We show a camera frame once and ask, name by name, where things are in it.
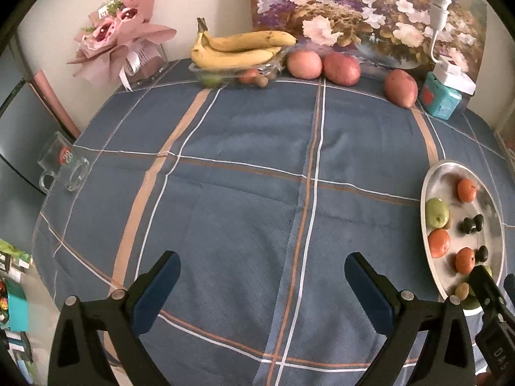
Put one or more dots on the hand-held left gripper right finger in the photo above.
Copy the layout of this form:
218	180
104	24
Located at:
370	289

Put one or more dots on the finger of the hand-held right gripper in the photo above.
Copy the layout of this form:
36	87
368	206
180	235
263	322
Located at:
487	293
510	287

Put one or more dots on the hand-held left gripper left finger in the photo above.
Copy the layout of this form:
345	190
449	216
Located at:
161	285

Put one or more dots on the orange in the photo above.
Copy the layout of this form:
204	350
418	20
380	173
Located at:
464	260
438	243
466	189

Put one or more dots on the green apple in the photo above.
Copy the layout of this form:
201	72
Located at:
437	212

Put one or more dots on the round metal plate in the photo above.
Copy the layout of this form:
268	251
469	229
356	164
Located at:
442	181

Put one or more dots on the blue plaid tablecloth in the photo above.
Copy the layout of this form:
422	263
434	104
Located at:
241	193

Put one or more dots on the teal cardboard box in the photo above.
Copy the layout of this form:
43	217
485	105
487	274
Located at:
18	309

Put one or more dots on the glass mug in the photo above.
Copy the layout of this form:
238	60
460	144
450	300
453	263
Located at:
64	161

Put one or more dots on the large red apple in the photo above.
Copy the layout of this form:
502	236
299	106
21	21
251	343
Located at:
400	87

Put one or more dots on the grey cabinet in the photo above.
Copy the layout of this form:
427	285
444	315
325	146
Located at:
24	128

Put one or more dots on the small green fruit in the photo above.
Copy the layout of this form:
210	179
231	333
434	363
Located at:
211	79

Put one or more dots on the clear plastic container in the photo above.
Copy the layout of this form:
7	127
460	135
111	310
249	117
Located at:
233	73

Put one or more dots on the clear acrylic stand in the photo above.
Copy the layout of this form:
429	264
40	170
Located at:
151	58

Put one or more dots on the small red fruit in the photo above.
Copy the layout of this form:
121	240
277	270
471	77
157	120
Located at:
249	75

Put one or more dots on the pale pink apple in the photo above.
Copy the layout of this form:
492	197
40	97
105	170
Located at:
304	64

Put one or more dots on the bunch of yellow bananas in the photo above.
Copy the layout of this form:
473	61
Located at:
237	50

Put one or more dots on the pink flower bouquet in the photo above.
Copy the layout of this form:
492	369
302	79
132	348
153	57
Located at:
112	36

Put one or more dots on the floral painting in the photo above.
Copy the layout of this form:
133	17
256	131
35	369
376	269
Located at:
342	12

